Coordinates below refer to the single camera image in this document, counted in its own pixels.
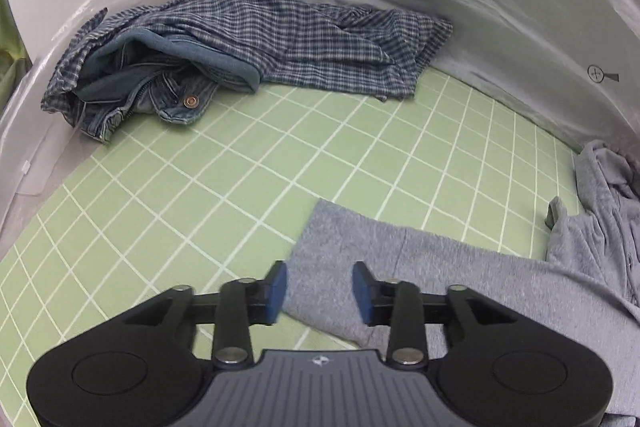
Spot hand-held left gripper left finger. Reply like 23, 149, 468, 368
122, 261, 290, 368

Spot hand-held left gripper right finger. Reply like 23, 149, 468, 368
351, 261, 521, 368

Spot grey hoodie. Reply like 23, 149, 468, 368
282, 139, 640, 427

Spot green grid mat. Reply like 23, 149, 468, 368
0, 67, 591, 427

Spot blue plaid shirt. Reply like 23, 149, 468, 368
41, 0, 455, 142

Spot blue denim jeans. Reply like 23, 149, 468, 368
75, 29, 261, 142

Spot clear plastic sheet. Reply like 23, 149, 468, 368
0, 0, 221, 233

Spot green cloth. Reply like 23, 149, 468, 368
0, 0, 33, 108

